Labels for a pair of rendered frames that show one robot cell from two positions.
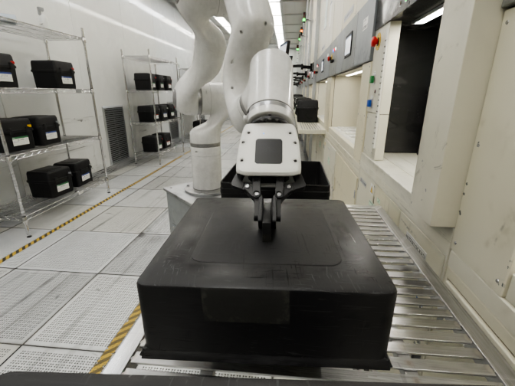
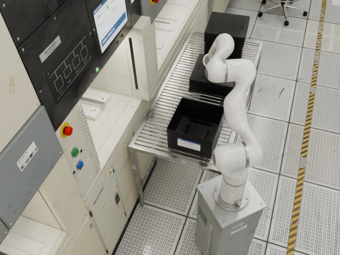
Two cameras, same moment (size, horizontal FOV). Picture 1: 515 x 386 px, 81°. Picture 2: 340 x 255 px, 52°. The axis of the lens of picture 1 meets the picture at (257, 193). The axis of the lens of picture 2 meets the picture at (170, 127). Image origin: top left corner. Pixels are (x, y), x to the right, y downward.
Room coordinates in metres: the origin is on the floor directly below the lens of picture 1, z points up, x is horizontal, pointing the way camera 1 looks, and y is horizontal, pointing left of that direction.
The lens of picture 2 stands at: (2.19, 0.16, 2.43)
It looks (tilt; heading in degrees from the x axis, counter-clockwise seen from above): 49 degrees down; 196
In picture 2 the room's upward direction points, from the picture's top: 3 degrees counter-clockwise
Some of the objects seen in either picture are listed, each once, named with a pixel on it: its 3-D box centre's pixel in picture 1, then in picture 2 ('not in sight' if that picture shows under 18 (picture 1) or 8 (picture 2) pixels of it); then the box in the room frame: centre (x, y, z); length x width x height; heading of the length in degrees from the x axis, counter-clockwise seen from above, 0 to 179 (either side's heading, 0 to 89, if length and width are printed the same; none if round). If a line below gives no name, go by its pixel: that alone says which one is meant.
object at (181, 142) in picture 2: (276, 198); (196, 127); (0.84, -0.06, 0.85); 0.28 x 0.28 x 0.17; 83
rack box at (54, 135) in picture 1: (37, 129); not in sight; (2.87, 2.07, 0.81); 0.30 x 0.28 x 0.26; 178
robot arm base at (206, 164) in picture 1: (206, 167); (232, 186); (1.20, 0.21, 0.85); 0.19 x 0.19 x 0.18
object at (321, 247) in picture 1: (267, 250); (215, 73); (0.41, -0.01, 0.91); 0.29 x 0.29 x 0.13; 87
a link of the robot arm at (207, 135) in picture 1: (211, 114); (230, 163); (1.22, 0.18, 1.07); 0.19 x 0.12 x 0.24; 111
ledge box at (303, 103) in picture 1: (306, 110); not in sight; (3.88, -0.62, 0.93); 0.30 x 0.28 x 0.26; 171
